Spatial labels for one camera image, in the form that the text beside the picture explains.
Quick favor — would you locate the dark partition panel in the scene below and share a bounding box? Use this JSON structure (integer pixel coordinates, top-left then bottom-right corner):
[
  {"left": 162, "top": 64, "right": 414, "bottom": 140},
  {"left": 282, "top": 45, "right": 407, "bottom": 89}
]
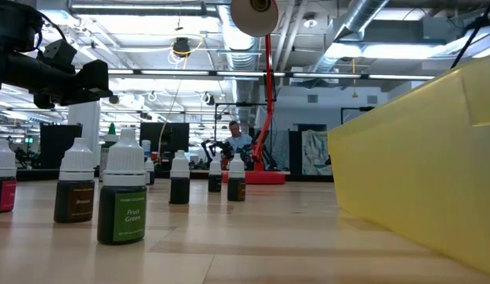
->
[{"left": 287, "top": 129, "right": 305, "bottom": 177}]

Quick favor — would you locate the black upright panel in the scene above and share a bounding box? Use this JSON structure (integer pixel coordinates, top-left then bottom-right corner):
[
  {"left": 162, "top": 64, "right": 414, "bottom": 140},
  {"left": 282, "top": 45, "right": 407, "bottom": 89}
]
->
[{"left": 39, "top": 122, "right": 84, "bottom": 170}]

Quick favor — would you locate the black metal frame rig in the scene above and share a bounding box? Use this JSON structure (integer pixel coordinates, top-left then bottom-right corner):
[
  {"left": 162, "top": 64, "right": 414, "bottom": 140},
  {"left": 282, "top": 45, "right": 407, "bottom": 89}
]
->
[{"left": 213, "top": 101, "right": 269, "bottom": 131}]

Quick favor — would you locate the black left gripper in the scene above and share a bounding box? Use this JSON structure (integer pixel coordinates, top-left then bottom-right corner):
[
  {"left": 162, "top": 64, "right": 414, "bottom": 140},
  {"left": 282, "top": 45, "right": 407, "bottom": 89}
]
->
[{"left": 3, "top": 53, "right": 114, "bottom": 108}]

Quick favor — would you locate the silver spiral air duct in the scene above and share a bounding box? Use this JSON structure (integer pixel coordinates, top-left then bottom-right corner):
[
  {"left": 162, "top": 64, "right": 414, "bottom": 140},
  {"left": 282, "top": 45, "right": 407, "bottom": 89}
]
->
[
  {"left": 313, "top": 0, "right": 391, "bottom": 74},
  {"left": 219, "top": 6, "right": 265, "bottom": 123}
]

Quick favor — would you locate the small pink-label dropper bottle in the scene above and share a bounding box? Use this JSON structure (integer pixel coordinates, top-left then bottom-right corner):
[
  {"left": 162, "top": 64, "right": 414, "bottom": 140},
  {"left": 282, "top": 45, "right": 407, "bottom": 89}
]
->
[{"left": 0, "top": 137, "right": 17, "bottom": 215}]

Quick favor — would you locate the large green-capped colouring bottle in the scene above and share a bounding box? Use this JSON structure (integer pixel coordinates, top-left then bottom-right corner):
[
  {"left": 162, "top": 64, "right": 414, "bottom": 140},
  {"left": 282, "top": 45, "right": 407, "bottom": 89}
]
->
[{"left": 98, "top": 122, "right": 120, "bottom": 183}]

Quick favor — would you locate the black camera with yellow cable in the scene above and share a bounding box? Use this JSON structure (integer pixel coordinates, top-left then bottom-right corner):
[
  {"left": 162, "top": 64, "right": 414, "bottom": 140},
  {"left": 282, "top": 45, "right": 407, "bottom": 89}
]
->
[{"left": 171, "top": 36, "right": 193, "bottom": 59}]

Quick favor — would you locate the small white-capped dropper bottle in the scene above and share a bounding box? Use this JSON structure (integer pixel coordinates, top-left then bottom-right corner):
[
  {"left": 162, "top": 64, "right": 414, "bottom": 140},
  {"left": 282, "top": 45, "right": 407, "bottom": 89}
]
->
[
  {"left": 169, "top": 149, "right": 191, "bottom": 205},
  {"left": 226, "top": 153, "right": 247, "bottom": 203},
  {"left": 208, "top": 155, "right": 223, "bottom": 193},
  {"left": 144, "top": 157, "right": 155, "bottom": 186}
]

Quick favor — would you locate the red desk lamp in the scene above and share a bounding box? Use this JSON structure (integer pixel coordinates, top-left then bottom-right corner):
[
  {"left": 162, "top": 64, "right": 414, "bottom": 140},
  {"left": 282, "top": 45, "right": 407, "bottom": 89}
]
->
[{"left": 222, "top": 0, "right": 287, "bottom": 185}]

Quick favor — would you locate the small fruit green dropper bottle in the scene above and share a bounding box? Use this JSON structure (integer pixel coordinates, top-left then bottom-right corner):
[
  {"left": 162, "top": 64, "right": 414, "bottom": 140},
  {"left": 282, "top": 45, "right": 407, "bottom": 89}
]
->
[{"left": 96, "top": 128, "right": 148, "bottom": 246}]

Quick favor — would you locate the yellow translucent plastic bin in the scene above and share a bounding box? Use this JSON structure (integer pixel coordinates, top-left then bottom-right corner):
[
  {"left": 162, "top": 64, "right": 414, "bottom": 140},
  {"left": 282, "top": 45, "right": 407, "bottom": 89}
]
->
[{"left": 327, "top": 54, "right": 490, "bottom": 277}]

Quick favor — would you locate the white square column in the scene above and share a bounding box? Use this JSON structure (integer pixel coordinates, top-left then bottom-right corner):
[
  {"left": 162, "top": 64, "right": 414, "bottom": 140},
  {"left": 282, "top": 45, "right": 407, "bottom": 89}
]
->
[{"left": 67, "top": 101, "right": 102, "bottom": 169}]

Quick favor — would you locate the black monitor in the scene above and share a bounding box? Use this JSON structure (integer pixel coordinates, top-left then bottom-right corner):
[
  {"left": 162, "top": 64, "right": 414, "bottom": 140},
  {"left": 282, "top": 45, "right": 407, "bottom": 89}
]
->
[{"left": 139, "top": 121, "right": 190, "bottom": 155}]

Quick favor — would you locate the small brown dropper bottle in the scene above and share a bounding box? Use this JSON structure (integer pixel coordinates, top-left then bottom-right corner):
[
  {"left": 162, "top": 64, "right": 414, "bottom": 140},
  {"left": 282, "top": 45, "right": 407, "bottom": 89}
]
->
[{"left": 53, "top": 136, "right": 96, "bottom": 224}]

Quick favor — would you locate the person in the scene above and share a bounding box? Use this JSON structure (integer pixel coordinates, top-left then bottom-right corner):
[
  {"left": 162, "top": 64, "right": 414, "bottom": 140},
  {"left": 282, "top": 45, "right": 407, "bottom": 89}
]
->
[{"left": 224, "top": 120, "right": 254, "bottom": 159}]

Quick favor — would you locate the long light rail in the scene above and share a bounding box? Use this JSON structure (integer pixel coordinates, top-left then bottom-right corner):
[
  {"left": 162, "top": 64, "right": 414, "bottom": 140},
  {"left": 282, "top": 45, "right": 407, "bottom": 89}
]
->
[{"left": 106, "top": 67, "right": 437, "bottom": 81}]

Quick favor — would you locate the thick black cable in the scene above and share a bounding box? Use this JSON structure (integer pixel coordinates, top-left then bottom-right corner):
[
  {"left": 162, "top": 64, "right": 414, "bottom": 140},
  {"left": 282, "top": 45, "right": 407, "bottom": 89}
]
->
[{"left": 449, "top": 0, "right": 490, "bottom": 71}]

